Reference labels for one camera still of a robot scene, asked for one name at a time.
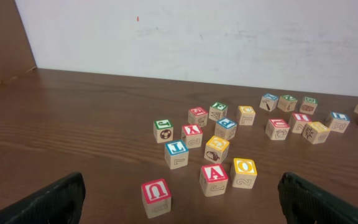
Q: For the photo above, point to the blue X block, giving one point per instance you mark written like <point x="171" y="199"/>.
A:
<point x="269" y="102"/>

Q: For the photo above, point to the green B block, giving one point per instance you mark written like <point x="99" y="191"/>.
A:
<point x="308" y="105"/>

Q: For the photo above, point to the red u block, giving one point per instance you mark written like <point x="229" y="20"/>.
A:
<point x="277" y="129"/>
<point x="156" y="198"/>

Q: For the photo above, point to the red Y block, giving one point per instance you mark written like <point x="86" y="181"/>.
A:
<point x="192" y="135"/>

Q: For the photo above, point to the green F block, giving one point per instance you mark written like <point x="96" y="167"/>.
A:
<point x="217" y="111"/>

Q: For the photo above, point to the red U block middle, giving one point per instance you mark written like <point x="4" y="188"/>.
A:
<point x="277" y="129"/>

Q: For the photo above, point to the red U block front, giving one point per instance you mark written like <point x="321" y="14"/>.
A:
<point x="156" y="198"/>

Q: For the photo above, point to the green J block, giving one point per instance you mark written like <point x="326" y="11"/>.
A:
<point x="163" y="130"/>

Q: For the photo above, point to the yellow C block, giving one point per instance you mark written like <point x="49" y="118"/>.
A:
<point x="245" y="115"/>

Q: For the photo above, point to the yellow S block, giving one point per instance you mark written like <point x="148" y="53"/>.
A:
<point x="316" y="132"/>

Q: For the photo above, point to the blue T block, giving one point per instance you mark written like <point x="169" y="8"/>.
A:
<point x="176" y="154"/>

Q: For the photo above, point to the green N block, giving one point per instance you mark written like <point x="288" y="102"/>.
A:
<point x="287" y="103"/>

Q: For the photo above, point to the blue P block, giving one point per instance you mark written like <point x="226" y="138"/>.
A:
<point x="225" y="128"/>

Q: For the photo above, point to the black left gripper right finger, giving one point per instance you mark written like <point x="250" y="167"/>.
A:
<point x="305" y="202"/>

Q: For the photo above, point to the blue L block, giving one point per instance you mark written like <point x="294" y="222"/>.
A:
<point x="337" y="122"/>

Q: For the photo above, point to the yellow G block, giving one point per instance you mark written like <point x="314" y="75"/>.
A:
<point x="216" y="150"/>

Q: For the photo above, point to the red I block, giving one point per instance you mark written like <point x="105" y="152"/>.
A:
<point x="298" y="122"/>

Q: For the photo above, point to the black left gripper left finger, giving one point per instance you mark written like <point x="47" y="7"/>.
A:
<point x="60" y="202"/>

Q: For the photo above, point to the yellow O block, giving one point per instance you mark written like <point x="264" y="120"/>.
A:
<point x="243" y="173"/>

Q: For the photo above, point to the red E block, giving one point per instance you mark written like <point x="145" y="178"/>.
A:
<point x="198" y="116"/>

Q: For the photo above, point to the red A block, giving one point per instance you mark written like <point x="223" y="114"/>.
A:
<point x="213" y="180"/>

